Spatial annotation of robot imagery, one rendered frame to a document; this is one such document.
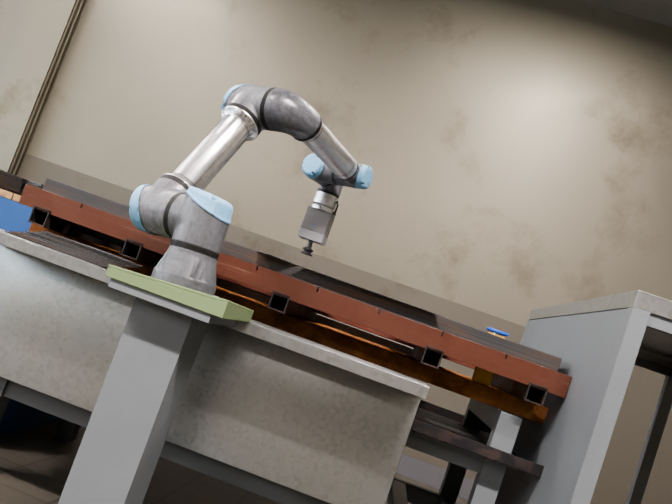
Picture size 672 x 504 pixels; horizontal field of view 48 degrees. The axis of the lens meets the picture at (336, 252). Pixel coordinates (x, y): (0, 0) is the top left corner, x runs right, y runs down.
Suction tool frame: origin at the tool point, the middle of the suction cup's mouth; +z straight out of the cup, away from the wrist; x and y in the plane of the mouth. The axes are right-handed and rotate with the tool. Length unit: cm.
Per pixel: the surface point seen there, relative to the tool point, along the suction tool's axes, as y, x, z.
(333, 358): -29, 53, 26
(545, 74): -48, -239, -175
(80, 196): 60, 37, 8
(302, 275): -8.6, 30.3, 8.1
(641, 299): -91, 60, -11
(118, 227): 44, 40, 13
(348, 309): -24.7, 33.0, 12.8
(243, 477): -12, 28, 66
